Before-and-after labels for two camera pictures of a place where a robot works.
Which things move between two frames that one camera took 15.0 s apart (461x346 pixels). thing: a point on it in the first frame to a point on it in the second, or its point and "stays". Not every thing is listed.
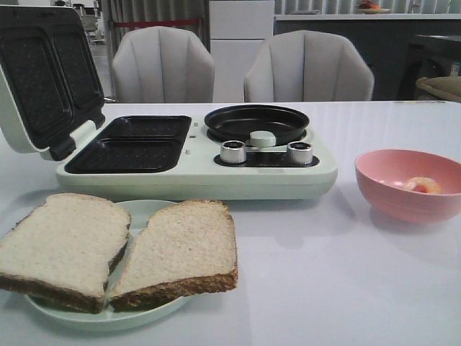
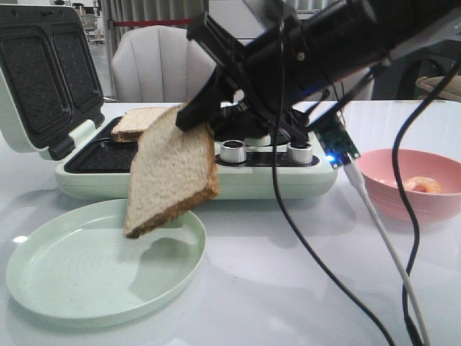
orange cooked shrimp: (423, 184) stays
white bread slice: (186, 248) to (175, 171)
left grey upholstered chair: (162, 65) stays
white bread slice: (65, 249) to (131, 125)
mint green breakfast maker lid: (51, 84) stays
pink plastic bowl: (409, 185) stays
